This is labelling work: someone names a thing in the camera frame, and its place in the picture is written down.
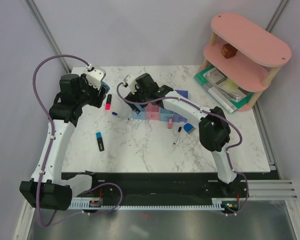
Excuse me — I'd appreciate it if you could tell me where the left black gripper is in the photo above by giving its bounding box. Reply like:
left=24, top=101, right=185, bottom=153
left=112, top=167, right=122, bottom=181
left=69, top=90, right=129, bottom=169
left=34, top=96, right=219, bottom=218
left=75, top=73, right=108, bottom=109

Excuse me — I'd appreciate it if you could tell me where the light blue end bin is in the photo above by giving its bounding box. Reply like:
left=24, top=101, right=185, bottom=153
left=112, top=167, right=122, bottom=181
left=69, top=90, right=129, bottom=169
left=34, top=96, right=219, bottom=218
left=131, top=104, right=148, bottom=121

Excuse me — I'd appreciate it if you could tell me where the pink bin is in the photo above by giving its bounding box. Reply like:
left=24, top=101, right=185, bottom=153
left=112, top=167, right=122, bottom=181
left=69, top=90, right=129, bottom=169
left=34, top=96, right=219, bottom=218
left=145, top=103, right=160, bottom=121

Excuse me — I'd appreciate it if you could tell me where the purple blue bin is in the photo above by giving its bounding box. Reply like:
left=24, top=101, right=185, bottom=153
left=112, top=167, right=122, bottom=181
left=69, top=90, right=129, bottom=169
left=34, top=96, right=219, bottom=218
left=173, top=90, right=189, bottom=123

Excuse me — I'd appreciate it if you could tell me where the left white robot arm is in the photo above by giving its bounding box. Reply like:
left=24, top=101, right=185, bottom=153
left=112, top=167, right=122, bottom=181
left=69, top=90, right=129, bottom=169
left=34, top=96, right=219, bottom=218
left=19, top=69, right=110, bottom=211

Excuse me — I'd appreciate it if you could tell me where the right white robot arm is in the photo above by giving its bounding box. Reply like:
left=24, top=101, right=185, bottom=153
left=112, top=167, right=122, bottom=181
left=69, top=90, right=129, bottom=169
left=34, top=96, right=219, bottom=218
left=121, top=73, right=240, bottom=197

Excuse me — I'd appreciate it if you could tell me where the pink highlighter marker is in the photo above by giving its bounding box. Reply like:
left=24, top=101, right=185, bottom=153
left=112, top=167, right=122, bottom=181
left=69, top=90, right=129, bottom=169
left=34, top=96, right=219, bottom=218
left=105, top=94, right=112, bottom=111

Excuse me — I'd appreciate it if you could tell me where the pink eraser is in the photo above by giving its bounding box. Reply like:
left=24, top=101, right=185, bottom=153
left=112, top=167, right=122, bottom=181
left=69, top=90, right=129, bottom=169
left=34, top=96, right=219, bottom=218
left=167, top=118, right=173, bottom=129

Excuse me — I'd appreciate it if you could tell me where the blue highlighter marker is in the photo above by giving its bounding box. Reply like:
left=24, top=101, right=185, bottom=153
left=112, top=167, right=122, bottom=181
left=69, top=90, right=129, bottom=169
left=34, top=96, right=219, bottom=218
left=95, top=132, right=105, bottom=152

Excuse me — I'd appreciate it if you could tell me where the black capped pen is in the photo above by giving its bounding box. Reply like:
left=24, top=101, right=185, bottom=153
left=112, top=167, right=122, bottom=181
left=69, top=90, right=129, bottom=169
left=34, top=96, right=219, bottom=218
left=173, top=126, right=183, bottom=145

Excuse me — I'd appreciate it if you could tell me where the blue pencil sharpener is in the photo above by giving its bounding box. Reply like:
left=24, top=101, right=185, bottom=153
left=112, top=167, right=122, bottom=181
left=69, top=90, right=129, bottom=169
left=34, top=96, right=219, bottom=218
left=183, top=123, right=195, bottom=135

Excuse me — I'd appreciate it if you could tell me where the green spiral notebook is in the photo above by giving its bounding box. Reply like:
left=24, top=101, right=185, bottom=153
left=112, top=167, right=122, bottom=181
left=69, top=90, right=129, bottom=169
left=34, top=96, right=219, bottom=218
left=194, top=65, right=253, bottom=114

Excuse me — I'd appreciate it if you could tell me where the red brown small box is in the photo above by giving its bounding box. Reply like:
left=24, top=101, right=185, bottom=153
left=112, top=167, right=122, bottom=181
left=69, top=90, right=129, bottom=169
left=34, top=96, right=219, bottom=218
left=221, top=43, right=238, bottom=59

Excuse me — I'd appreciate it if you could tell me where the pink two tier shelf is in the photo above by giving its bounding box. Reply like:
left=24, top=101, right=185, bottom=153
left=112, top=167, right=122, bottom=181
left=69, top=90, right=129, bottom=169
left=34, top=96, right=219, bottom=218
left=199, top=12, right=292, bottom=111

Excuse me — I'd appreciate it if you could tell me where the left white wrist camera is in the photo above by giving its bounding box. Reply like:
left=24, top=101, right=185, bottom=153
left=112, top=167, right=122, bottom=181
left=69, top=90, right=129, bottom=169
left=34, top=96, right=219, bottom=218
left=85, top=65, right=106, bottom=89

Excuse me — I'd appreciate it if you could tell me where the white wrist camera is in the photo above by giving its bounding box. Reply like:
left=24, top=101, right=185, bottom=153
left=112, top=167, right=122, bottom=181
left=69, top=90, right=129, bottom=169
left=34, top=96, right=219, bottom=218
left=123, top=74, right=137, bottom=95
left=85, top=65, right=106, bottom=89

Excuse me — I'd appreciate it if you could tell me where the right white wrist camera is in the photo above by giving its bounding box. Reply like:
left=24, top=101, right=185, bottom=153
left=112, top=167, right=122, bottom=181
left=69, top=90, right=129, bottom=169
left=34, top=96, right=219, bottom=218
left=123, top=74, right=137, bottom=95

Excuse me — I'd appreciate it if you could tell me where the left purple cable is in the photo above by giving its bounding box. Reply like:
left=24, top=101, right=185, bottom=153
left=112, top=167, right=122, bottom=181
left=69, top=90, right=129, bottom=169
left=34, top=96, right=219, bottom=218
left=32, top=54, right=123, bottom=228

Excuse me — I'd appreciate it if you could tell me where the purple cable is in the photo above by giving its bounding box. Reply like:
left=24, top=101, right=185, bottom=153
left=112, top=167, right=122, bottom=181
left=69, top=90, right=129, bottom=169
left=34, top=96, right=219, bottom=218
left=32, top=54, right=123, bottom=228
left=115, top=82, right=249, bottom=217

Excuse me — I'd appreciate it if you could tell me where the white cable duct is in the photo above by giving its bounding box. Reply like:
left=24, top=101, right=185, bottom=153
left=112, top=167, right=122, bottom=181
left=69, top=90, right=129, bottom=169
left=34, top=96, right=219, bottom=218
left=68, top=197, right=238, bottom=211

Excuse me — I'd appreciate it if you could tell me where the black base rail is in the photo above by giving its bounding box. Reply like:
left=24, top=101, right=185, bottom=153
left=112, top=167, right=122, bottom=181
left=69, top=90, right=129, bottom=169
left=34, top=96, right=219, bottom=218
left=62, top=171, right=250, bottom=201

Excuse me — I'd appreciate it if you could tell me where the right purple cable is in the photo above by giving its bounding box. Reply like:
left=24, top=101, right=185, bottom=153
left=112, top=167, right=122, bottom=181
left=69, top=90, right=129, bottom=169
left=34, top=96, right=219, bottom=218
left=115, top=82, right=249, bottom=217

